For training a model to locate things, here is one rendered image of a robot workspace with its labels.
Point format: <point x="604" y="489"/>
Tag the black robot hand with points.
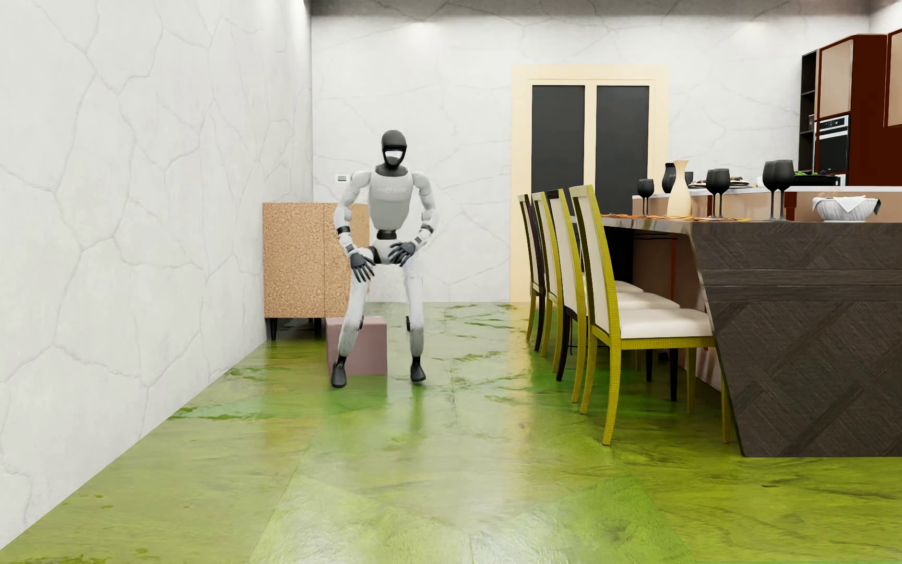
<point x="402" y="252"/>
<point x="362" y="268"/>

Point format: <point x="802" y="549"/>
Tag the pinkish brown box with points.
<point x="371" y="349"/>

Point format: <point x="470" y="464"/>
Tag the white right robot leg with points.
<point x="354" y="313"/>

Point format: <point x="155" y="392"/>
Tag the white robot leg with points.
<point x="414" y="309"/>
<point x="354" y="313"/>

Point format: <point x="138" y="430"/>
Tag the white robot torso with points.
<point x="389" y="204"/>

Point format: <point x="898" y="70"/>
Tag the white left robot leg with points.
<point x="414" y="309"/>

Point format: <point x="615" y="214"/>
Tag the cork textured sideboard cabinet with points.
<point x="294" y="258"/>

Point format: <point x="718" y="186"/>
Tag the robot head black visor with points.
<point x="394" y="145"/>

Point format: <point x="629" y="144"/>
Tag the farthest dark dining chair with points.
<point x="532" y="251"/>

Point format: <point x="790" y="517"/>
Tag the yellow-green dining chair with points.
<point x="643" y="323"/>
<point x="547" y="255"/>
<point x="563" y="258"/>

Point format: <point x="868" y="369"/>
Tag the cream framed double door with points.
<point x="588" y="141"/>

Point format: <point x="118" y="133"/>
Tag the black wine glass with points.
<point x="712" y="182"/>
<point x="723" y="182"/>
<point x="645" y="187"/>
<point x="785" y="176"/>
<point x="769" y="176"/>

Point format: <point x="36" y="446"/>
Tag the small black vase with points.
<point x="668" y="178"/>

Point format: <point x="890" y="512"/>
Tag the tall beige vase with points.
<point x="680" y="196"/>

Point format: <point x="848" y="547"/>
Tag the dark wood dining table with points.
<point x="819" y="329"/>

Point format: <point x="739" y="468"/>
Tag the built-in black oven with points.
<point x="833" y="145"/>

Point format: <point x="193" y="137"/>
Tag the white bowl with cloth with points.
<point x="846" y="208"/>

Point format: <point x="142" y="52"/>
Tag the tall red-brown kitchen cabinet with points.
<point x="878" y="117"/>

